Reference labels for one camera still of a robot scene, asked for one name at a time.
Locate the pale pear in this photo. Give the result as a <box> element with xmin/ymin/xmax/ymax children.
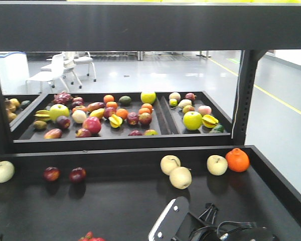
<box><xmin>169</xmin><ymin>167</ymin><xmax>192</xmax><ymax>190</ymax></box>
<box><xmin>160</xmin><ymin>155</ymin><xmax>181</xmax><ymax>175</ymax></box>
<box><xmin>0</xmin><ymin>160</ymin><xmax>15</xmax><ymax>183</ymax></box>
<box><xmin>207</xmin><ymin>155</ymin><xmax>228</xmax><ymax>176</ymax></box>

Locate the green apple tray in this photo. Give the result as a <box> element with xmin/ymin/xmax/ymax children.
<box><xmin>183</xmin><ymin>111</ymin><xmax>202</xmax><ymax>131</ymax></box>
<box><xmin>49</xmin><ymin>104</ymin><xmax>70</xmax><ymax>121</ymax></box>

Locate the large red apple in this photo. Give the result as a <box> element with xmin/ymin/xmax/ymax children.
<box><xmin>82</xmin><ymin>116</ymin><xmax>101</xmax><ymax>134</ymax></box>

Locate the black fruit display shelf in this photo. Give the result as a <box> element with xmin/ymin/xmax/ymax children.
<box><xmin>0</xmin><ymin>0</ymin><xmax>301</xmax><ymax>241</ymax></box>

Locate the green apple right tray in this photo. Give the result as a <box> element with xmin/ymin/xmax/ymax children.
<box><xmin>183</xmin><ymin>111</ymin><xmax>202</xmax><ymax>131</ymax></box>

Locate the dark red apple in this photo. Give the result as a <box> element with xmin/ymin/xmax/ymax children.
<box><xmin>43</xmin><ymin>167</ymin><xmax>61</xmax><ymax>182</ymax></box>
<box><xmin>69</xmin><ymin>167</ymin><xmax>86</xmax><ymax>183</ymax></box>

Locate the yellow green pomelo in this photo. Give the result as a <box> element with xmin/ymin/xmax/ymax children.
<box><xmin>140</xmin><ymin>92</ymin><xmax>157</xmax><ymax>104</ymax></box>

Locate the pale pear centre upper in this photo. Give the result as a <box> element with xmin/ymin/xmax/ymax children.
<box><xmin>160</xmin><ymin>155</ymin><xmax>181</xmax><ymax>175</ymax></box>

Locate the pale pear far left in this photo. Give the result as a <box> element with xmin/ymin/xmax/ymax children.
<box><xmin>0</xmin><ymin>160</ymin><xmax>15</xmax><ymax>183</ymax></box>

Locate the pale pear centre lower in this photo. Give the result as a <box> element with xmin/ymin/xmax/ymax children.
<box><xmin>169</xmin><ymin>167</ymin><xmax>192</xmax><ymax>190</ymax></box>

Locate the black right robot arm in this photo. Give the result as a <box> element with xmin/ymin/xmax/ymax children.
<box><xmin>173</xmin><ymin>221</ymin><xmax>279</xmax><ymax>240</ymax></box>

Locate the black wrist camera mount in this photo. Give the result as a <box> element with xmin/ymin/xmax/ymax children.
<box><xmin>148</xmin><ymin>196</ymin><xmax>204</xmax><ymax>240</ymax></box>

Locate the dark red apple left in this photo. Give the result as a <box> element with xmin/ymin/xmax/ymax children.
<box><xmin>43</xmin><ymin>167</ymin><xmax>61</xmax><ymax>182</ymax></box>

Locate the dark red apple right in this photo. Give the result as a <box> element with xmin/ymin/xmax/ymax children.
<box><xmin>69</xmin><ymin>167</ymin><xmax>86</xmax><ymax>183</ymax></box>

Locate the pale pear right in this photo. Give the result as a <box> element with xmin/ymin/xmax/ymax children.
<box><xmin>207</xmin><ymin>155</ymin><xmax>228</xmax><ymax>176</ymax></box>

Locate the white plastic chair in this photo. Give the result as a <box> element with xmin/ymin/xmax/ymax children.
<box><xmin>25</xmin><ymin>53</ymin><xmax>69</xmax><ymax>93</ymax></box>

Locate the orange tangerine with knob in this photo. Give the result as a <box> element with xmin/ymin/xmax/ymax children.
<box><xmin>225</xmin><ymin>148</ymin><xmax>250</xmax><ymax>172</ymax></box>

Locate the green apple left tray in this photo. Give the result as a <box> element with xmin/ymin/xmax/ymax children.
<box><xmin>49</xmin><ymin>104</ymin><xmax>70</xmax><ymax>121</ymax></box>

